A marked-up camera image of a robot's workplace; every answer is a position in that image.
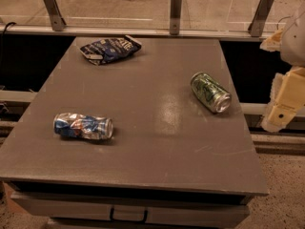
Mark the blue chip bag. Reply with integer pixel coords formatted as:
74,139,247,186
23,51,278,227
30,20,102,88
80,35,142,66

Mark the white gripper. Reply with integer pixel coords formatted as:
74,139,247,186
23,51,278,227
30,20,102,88
260,3,305,133

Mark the crushed blue silver can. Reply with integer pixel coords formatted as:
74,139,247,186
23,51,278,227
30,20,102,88
53,113,113,140

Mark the black cable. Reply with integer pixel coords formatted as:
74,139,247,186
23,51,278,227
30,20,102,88
0,21,17,72

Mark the green soda can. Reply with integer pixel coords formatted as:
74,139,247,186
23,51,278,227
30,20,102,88
191,72,232,114

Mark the metal bracket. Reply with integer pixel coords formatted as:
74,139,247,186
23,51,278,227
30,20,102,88
43,0,66,31
248,0,274,37
170,0,182,35

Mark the left metal bracket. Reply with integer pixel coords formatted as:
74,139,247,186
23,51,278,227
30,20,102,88
43,0,66,31

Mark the grey drawer with handle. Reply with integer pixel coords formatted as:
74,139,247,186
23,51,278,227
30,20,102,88
10,192,250,229

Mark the right metal bracket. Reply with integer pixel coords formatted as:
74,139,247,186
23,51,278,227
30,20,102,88
248,0,274,37

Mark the middle metal bracket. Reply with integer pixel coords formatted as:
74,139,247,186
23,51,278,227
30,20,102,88
170,0,182,35

